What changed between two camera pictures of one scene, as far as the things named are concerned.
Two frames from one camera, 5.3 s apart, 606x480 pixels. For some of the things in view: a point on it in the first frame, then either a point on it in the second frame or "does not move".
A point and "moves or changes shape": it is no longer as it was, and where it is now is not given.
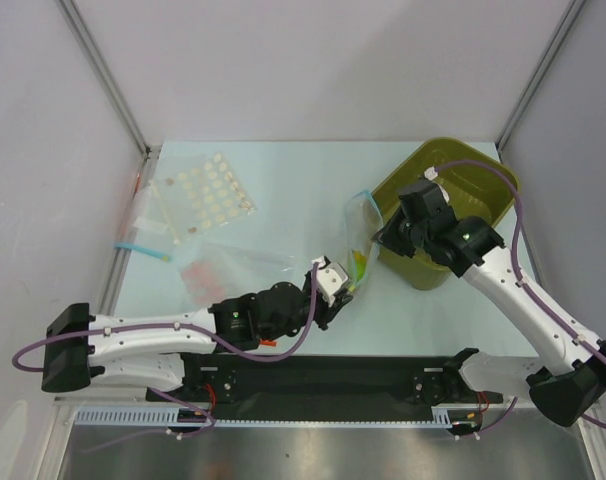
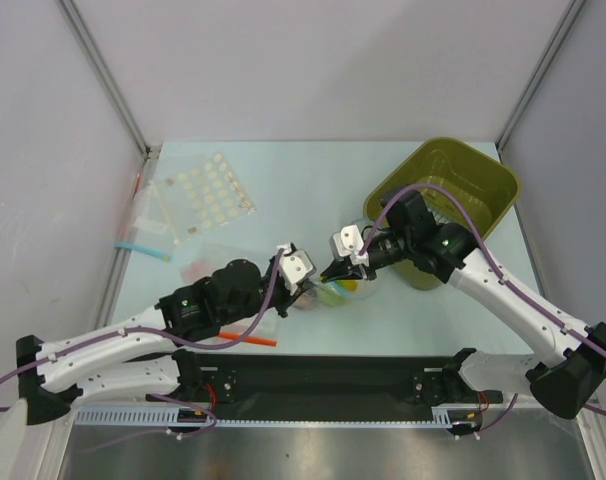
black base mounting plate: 331,386 does not move
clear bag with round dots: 189,196 does not move
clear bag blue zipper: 363,220 moves or changes shape
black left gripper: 327,313 to 271,265
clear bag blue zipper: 154,233 does not move
